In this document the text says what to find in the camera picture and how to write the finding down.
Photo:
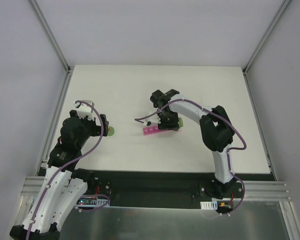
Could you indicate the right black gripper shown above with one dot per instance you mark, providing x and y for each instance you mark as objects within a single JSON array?
[{"x": 168, "y": 125}]

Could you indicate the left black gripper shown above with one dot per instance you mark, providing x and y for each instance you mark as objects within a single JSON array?
[{"x": 104, "y": 125}]

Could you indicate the green bottle cap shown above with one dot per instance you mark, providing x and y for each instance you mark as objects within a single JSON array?
[{"x": 111, "y": 131}]

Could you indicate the green pill bottle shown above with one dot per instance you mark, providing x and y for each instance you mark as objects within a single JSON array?
[{"x": 180, "y": 122}]

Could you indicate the pink weekly pill organizer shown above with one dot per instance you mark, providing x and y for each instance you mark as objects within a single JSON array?
[{"x": 151, "y": 130}]

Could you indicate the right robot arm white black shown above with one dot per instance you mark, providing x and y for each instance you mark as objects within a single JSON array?
[{"x": 216, "y": 134}]

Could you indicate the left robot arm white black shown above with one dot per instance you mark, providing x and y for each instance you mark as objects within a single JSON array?
[{"x": 63, "y": 183}]

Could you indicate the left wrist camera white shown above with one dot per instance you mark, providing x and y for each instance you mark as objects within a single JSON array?
[{"x": 85, "y": 108}]

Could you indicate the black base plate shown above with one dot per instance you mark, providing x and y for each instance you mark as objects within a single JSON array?
[{"x": 166, "y": 190}]

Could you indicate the left white cable duct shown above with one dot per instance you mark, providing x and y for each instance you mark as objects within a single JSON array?
[{"x": 92, "y": 202}]

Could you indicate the white cable duct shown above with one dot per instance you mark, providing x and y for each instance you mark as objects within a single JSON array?
[
  {"x": 92, "y": 202},
  {"x": 209, "y": 205}
]

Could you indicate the right white cable duct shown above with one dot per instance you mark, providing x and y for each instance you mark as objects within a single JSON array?
[{"x": 209, "y": 205}]

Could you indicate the front aluminium rail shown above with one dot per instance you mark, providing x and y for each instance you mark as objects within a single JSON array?
[{"x": 268, "y": 191}]

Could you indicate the left aluminium frame post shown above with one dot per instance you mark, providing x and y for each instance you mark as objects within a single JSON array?
[{"x": 49, "y": 34}]

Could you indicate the aluminium frame post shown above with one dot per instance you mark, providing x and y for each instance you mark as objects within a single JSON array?
[
  {"x": 49, "y": 34},
  {"x": 285, "y": 4}
]

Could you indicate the right aluminium frame post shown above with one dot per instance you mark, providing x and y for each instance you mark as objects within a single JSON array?
[{"x": 285, "y": 4}]

